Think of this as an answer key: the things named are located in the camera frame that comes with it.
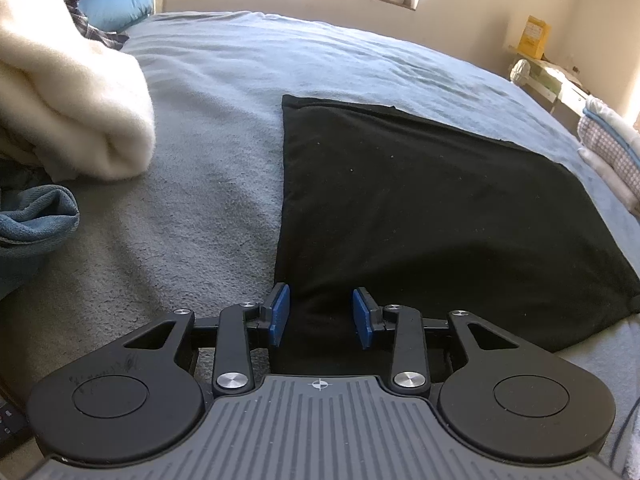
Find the white bedpost finial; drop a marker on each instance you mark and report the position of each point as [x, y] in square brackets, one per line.
[520, 72]

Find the blue-grey garment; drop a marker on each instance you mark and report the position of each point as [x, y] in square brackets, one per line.
[35, 225]

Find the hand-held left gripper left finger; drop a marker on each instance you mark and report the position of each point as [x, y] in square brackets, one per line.
[279, 315]

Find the folded light blue garment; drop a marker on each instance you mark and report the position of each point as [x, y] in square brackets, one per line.
[617, 127]

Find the stack of folded clothes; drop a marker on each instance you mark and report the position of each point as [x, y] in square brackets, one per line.
[612, 152]

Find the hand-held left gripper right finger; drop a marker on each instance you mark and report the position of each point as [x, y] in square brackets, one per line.
[361, 317]

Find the yellow box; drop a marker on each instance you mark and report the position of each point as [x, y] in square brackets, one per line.
[534, 37]

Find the blue pillow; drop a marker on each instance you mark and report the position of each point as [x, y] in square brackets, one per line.
[117, 5]

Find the plaid shirt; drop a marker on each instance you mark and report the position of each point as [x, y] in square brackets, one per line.
[82, 20]

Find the dark device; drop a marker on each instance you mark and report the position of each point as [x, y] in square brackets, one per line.
[10, 420]

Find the folded cream garment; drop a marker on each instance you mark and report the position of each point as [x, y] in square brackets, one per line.
[602, 172]

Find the cream fleece cloth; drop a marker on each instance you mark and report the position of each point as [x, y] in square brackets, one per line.
[65, 90]

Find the black printed t-shirt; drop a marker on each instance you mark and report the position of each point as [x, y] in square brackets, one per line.
[425, 210]

